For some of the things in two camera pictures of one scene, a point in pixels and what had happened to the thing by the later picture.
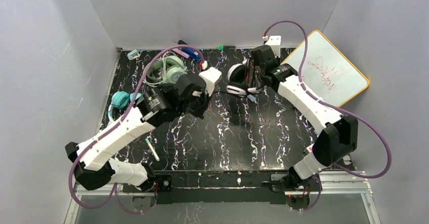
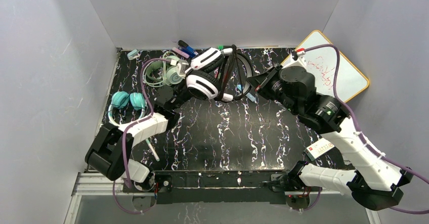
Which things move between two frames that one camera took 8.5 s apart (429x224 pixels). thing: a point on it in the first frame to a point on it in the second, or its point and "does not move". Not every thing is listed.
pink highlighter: x=180 y=52 does not move
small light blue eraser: x=132 y=54 does not move
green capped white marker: x=152 y=149 does not move
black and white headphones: x=237 y=85 to x=205 y=78
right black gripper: x=254 y=74 to x=265 y=81
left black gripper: x=202 y=101 to x=180 y=93
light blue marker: x=252 y=98 does not move
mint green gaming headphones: x=167 y=70 does not move
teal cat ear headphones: x=119 y=100 does not move
